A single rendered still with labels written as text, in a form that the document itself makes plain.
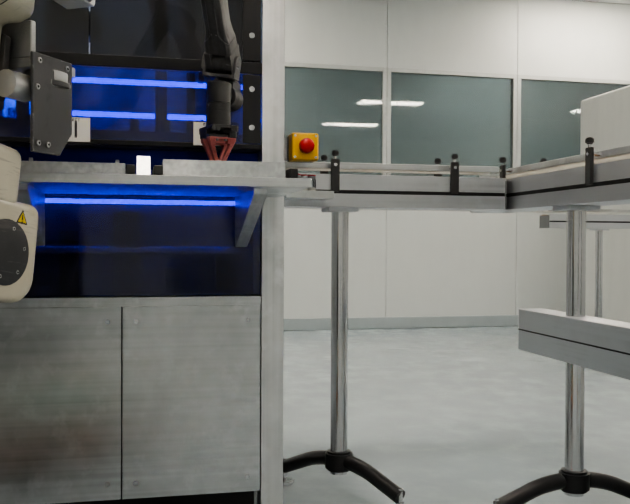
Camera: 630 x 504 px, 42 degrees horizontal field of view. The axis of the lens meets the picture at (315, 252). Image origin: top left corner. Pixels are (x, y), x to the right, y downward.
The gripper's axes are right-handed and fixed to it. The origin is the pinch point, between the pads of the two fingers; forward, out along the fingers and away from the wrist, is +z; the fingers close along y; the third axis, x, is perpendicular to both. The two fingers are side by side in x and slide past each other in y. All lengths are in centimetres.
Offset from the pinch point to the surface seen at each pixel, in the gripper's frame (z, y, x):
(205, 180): 5.0, -20.6, 10.1
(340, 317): 39, 22, -45
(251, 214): 11.5, -6.8, -5.8
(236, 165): 1.5, -19.7, 2.9
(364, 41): -151, 423, -282
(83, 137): -7.7, 24.6, 26.6
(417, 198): 5, 13, -65
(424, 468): 92, 39, -86
